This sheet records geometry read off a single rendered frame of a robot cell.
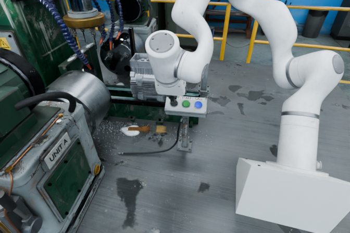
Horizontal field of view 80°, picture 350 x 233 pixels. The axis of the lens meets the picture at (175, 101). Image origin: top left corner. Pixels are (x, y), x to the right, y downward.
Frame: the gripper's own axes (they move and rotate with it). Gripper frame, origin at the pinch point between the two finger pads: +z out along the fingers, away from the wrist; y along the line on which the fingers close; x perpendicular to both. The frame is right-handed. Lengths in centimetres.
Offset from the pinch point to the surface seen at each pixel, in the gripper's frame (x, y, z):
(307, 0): -399, -241, 299
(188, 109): 2.3, -6.0, 6.5
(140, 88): -12.1, 19.5, 19.8
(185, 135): 9.1, -4.9, 22.3
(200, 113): 3.4, -10.8, 6.5
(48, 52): -22, 64, 7
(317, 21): -343, -258, 303
